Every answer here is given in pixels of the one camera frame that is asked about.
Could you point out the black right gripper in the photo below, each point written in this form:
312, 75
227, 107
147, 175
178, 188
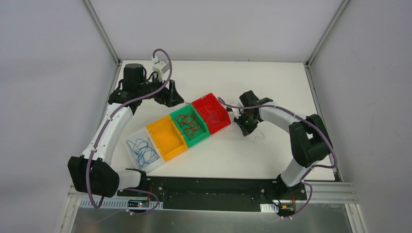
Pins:
246, 121

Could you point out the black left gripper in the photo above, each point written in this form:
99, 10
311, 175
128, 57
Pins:
166, 94

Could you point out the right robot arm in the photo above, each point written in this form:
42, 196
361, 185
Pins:
310, 142

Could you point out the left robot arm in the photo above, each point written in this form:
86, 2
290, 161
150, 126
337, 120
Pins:
91, 172

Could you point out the red plastic bin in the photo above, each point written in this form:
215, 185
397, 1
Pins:
212, 112

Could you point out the green plastic bin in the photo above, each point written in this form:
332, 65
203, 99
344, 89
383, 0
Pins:
190, 124

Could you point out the yellow plastic bin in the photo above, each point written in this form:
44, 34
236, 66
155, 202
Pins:
167, 137

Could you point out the clear plastic bin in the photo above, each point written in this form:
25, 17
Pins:
143, 151

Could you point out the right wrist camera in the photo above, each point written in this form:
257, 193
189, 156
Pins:
233, 112

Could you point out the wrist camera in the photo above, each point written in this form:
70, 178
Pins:
160, 67
233, 112

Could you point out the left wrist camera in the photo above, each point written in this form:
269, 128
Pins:
160, 67

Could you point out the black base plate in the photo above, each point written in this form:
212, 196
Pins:
216, 194

